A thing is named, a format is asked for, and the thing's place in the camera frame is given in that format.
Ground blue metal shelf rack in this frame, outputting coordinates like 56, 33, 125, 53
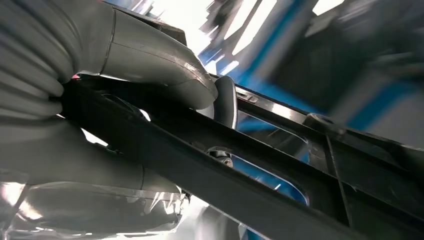
198, 0, 424, 206

